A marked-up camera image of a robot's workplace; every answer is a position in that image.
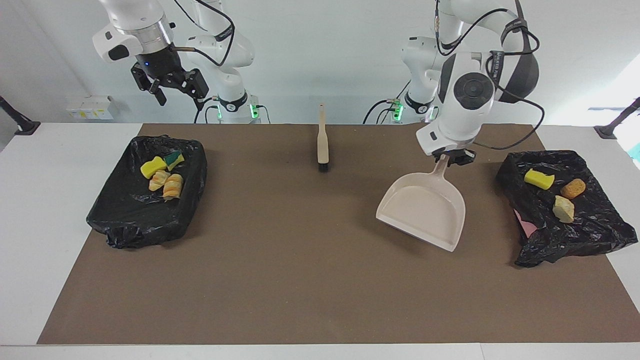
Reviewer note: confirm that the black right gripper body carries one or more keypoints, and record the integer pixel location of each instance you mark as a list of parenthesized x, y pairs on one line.
[(167, 72)]

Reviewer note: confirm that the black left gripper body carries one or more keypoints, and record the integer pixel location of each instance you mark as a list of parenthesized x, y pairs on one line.
[(455, 156)]

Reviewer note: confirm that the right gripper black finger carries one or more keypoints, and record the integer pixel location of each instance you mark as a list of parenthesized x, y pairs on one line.
[(160, 95), (200, 102)]

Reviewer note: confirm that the beige plastic dustpan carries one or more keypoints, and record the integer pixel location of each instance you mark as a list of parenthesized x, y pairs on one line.
[(425, 210)]

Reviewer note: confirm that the yellow green sponge piece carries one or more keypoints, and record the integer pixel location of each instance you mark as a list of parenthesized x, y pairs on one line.
[(175, 160)]

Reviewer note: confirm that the yellow sponge wedge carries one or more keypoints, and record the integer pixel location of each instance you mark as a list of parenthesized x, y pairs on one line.
[(152, 167)]

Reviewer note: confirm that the small striped croissant piece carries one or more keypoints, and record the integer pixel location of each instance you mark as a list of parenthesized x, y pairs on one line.
[(158, 181)]

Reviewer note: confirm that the notched yellow sponge piece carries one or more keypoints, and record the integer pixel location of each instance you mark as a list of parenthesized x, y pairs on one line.
[(539, 178)]

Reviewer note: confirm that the large striped croissant piece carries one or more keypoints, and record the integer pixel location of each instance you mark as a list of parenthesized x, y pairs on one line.
[(173, 187)]

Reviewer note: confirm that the small brown bread roll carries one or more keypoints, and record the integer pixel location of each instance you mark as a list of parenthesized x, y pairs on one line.
[(573, 188)]

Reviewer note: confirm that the beige hand brush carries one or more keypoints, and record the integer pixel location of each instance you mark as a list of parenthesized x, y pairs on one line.
[(323, 142)]

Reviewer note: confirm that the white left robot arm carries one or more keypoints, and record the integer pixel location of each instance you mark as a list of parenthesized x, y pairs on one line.
[(465, 95)]

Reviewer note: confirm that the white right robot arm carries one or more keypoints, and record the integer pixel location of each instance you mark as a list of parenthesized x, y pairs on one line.
[(227, 50)]

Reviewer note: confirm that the black bag lined pink bin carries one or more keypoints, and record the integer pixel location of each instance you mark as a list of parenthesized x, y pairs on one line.
[(590, 230)]

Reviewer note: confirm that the teal object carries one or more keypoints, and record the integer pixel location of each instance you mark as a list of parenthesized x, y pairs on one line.
[(637, 151)]

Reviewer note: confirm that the brown table mat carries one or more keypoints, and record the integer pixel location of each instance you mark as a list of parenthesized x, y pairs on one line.
[(250, 300)]

